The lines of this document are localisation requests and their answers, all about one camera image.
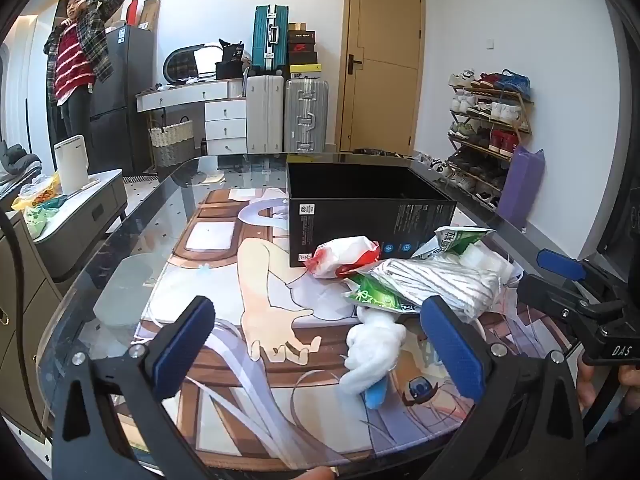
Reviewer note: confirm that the person's right hand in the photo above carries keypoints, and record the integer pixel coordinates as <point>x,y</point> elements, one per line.
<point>586,382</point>

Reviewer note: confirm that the wooden shoe rack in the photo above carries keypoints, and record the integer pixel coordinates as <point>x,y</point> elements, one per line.
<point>520,102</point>

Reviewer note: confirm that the oval mirror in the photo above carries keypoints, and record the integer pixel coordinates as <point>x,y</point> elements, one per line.
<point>185,62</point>

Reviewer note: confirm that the white dresser with drawers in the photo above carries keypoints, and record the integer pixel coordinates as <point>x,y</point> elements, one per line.
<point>225,120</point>

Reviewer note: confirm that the dark cloth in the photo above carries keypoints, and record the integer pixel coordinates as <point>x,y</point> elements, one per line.
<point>17,160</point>

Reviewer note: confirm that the black bag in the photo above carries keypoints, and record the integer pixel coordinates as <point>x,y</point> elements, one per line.
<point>230,57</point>

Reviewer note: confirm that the black cardboard box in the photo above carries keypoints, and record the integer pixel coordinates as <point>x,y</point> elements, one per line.
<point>350,210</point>

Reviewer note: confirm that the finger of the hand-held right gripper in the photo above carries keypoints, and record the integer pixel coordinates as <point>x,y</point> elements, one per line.
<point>560,264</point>
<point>550,295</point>

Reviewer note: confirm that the tan wooden door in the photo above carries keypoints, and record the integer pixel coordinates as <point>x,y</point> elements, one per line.
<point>382,70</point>

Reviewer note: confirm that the stack of shoe boxes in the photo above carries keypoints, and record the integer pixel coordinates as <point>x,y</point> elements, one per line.
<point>302,52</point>

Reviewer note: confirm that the red and white packet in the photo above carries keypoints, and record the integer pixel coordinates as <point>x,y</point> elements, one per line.
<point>345,257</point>

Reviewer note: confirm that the printed table mat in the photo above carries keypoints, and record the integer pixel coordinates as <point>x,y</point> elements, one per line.
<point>225,310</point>

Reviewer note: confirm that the grey cabinet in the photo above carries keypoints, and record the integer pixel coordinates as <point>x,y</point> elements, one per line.
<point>25,320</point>

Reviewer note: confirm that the group of assorted shoes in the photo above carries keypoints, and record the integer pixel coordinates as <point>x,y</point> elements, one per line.
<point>480,110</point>

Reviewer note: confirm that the wicker basket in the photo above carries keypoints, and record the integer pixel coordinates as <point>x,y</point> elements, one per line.
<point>172,145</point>

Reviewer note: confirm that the person's left hand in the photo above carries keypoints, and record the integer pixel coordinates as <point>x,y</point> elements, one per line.
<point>315,474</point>

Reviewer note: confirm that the yellow plastic bag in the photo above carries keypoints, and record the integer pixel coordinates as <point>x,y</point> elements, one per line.
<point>37,192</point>

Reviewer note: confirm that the teal suitcase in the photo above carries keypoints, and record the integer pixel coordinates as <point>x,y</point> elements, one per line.
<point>264,40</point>

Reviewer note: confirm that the dark grey fridge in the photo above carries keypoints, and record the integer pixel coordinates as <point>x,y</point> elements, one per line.
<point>120,90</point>

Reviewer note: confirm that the silver suitcase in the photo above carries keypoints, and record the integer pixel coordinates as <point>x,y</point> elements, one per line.
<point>306,115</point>

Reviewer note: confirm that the cardboard boxes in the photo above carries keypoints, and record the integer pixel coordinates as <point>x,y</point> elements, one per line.
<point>149,12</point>

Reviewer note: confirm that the green and white packet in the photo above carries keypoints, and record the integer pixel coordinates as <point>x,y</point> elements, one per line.
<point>380,297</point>
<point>457,240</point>

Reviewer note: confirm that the white suitcase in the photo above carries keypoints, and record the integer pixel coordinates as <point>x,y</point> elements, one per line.
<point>265,115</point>

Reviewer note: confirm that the green plastic bag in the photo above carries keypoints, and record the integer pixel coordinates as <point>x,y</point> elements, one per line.
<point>42,217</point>

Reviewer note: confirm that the purple bag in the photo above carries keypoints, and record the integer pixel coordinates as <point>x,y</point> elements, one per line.
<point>520,185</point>

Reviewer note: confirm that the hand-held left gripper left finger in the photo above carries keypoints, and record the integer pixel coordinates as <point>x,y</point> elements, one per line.
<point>182,347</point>

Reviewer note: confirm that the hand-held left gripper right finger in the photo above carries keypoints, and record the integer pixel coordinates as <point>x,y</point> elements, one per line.
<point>452,352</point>

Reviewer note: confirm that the white and blue plush toy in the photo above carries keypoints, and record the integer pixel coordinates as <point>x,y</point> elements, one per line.
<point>372,347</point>

